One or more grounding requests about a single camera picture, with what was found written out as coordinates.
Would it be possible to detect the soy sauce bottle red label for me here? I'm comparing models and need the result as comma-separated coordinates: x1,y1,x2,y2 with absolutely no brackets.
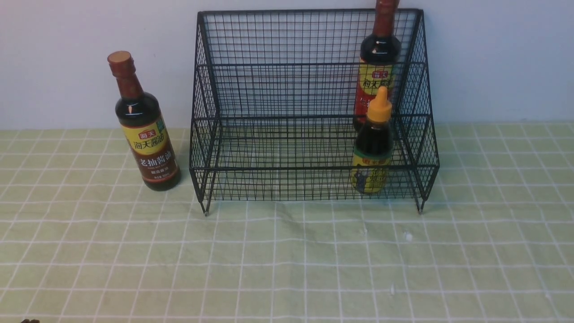
353,0,402,131

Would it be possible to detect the green checkered tablecloth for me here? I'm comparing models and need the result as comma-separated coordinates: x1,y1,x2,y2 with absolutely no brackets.
0,123,573,323

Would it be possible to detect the dark soy sauce bottle brown label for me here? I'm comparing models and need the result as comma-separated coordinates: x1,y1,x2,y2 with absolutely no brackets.
107,51,181,192

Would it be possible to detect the black wire mesh shelf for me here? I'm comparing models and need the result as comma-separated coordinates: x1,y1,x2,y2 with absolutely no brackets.
188,9,440,217

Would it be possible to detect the small bottle orange cap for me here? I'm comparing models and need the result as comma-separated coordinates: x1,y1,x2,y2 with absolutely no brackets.
350,86,394,195

